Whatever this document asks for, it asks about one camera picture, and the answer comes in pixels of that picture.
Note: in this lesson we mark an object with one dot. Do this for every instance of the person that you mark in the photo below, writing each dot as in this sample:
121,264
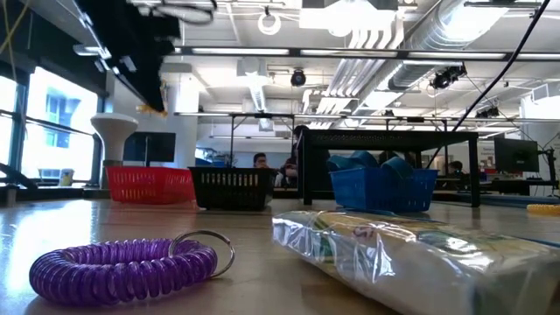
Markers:
455,167
294,166
260,161

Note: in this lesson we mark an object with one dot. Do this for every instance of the yellow cup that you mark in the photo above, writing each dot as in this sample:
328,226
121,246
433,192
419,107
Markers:
66,178

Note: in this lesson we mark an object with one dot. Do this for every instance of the black perforated metal shelf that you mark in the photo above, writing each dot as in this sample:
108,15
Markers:
385,140

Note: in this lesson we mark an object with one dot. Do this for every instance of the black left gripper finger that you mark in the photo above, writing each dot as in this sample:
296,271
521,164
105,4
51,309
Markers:
135,65

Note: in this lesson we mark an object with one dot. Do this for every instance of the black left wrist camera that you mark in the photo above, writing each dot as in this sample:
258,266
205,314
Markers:
159,39

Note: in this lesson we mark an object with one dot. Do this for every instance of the white mushroom lamp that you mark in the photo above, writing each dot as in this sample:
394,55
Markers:
114,127

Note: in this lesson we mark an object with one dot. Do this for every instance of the silver ventilation duct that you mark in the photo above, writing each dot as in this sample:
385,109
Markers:
411,76

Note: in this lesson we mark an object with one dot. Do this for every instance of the black computer monitor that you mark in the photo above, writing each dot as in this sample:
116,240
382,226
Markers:
516,155
149,149

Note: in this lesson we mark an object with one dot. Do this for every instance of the black overhead beam with lights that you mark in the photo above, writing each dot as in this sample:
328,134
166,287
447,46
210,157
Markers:
295,52

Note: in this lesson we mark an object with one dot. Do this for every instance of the black ceiling spotlight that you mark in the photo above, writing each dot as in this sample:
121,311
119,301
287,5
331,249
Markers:
298,78

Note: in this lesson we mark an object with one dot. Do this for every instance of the black track light cluster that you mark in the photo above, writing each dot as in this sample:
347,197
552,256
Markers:
446,78
487,113

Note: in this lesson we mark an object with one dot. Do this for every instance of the red plastic basket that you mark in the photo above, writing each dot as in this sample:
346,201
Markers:
149,186

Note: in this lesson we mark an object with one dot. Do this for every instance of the black plastic basket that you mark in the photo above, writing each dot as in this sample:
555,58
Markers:
232,197

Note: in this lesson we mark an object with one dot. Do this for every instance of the blue plastic basket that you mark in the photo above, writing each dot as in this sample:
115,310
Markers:
380,192

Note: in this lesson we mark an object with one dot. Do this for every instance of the black background rig frame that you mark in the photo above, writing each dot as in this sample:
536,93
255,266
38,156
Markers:
262,115

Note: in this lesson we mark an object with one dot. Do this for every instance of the yellow crayon pack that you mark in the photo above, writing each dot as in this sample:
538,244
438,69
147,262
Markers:
394,262

